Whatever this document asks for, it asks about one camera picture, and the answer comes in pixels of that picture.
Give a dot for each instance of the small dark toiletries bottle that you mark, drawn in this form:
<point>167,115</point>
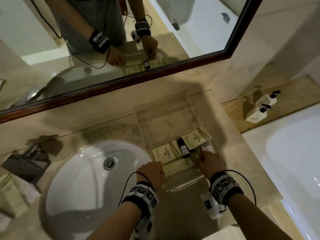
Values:
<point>184,148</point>

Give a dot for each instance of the person's left forearm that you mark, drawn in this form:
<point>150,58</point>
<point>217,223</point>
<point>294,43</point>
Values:
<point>115,224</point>

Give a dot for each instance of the white amenity packet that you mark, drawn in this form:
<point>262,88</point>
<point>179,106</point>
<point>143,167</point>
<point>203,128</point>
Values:
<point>207,147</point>

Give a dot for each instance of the white bathtub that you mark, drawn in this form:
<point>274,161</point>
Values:
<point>295,159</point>

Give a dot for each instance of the chrome sink drain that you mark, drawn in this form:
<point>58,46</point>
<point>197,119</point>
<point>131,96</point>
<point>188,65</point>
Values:
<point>109,163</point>

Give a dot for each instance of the white wrist camera marker tags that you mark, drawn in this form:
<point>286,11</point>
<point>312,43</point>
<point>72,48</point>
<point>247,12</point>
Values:
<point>143,228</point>
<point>212,207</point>

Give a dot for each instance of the person's right hand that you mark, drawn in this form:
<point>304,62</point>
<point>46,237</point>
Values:
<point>213,166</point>

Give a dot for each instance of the chrome square faucet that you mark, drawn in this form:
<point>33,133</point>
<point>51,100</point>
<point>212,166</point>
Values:
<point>25,164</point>

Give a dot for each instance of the mirror with dark wooden frame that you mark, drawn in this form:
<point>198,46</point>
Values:
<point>25,34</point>

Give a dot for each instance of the black wristband with marker tags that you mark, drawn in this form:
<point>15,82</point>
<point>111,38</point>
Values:
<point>141,197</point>
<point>225,187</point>

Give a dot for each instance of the white pump bottle black pump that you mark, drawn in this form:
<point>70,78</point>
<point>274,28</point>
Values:
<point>267,98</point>
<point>256,114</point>

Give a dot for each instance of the person's left hand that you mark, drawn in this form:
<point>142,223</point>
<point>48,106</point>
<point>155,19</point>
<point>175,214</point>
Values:
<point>151,174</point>

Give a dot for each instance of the person's right forearm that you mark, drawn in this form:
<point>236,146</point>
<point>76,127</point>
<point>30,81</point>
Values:
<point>260,219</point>

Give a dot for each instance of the transparent tray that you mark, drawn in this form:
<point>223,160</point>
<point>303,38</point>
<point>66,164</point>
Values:
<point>162,119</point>

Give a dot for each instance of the white sink basin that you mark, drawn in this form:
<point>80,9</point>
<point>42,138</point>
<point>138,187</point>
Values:
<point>87,197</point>

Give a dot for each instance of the cream long sachet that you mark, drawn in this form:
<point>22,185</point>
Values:
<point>13,194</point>

